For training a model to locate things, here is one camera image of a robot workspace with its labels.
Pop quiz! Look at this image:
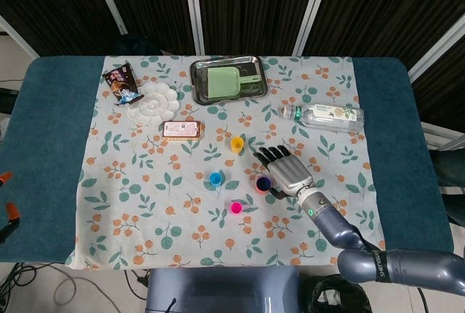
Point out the grey metal shelf frame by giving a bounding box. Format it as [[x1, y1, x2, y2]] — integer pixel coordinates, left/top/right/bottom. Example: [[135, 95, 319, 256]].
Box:
[[421, 121, 465, 153]]

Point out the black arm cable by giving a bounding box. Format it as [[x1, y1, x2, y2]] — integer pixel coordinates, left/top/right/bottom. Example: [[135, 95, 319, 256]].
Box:
[[416, 286, 432, 313]]

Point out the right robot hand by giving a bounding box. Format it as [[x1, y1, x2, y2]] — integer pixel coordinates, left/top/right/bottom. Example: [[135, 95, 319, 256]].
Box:
[[253, 145, 315, 200]]

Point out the teal table cover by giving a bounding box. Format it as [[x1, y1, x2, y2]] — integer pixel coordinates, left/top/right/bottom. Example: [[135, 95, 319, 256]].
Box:
[[0, 55, 455, 267]]

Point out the grey blue robot torso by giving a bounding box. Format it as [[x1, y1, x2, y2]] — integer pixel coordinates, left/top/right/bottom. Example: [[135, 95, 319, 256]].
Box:
[[145, 267, 302, 313]]

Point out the red yellow card box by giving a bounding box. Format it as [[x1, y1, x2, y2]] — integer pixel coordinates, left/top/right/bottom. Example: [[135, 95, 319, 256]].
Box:
[[161, 120, 203, 142]]

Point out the floral fruit print tablecloth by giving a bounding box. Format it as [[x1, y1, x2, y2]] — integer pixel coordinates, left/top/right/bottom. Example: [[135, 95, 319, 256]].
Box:
[[64, 54, 387, 271]]

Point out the stainless steel tray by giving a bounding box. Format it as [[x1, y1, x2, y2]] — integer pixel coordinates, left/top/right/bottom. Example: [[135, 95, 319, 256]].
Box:
[[189, 54, 270, 105]]

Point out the green plastic scoop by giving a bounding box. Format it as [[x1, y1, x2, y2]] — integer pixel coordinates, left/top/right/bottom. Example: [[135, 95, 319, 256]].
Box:
[[206, 66, 262, 100]]

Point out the black plastic bag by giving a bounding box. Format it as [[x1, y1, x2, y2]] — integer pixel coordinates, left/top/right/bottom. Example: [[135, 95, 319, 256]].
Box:
[[303, 273, 373, 313]]

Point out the black floor cable bundle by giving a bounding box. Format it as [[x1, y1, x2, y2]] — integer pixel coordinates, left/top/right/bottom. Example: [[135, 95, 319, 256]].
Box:
[[0, 261, 37, 309]]

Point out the white partition post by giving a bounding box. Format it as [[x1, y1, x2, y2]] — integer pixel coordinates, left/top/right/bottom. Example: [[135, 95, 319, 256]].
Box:
[[0, 14, 40, 59], [182, 0, 205, 56], [407, 18, 465, 84], [293, 0, 334, 57], [86, 0, 129, 36]]

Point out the white flower paint palette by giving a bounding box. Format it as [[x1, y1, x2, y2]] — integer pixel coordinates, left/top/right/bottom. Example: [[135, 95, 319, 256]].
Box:
[[126, 82, 180, 126]]

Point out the clear plastic water bottle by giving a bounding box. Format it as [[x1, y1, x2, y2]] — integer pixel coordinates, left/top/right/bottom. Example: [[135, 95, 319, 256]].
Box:
[[278, 103, 365, 133]]

